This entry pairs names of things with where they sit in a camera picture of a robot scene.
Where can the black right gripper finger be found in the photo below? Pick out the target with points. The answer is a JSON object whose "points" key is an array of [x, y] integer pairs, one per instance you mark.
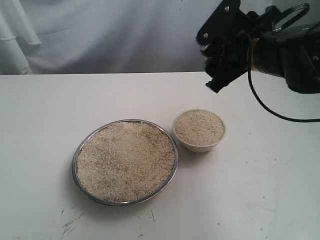
{"points": [[212, 65], [231, 67]]}

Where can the white backdrop curtain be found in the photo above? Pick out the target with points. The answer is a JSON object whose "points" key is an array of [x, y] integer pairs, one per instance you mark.
{"points": [[101, 36]]}

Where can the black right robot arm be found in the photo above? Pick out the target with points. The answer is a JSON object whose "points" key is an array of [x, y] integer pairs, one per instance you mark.
{"points": [[290, 52]]}

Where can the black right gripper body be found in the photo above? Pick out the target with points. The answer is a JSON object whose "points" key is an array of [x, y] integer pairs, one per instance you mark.
{"points": [[228, 29]]}

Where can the white bowl of rice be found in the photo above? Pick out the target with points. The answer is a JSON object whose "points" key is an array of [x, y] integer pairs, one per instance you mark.
{"points": [[199, 130]]}

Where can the steel plate of rice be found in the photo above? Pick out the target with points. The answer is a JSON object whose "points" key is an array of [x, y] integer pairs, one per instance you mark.
{"points": [[125, 162]]}

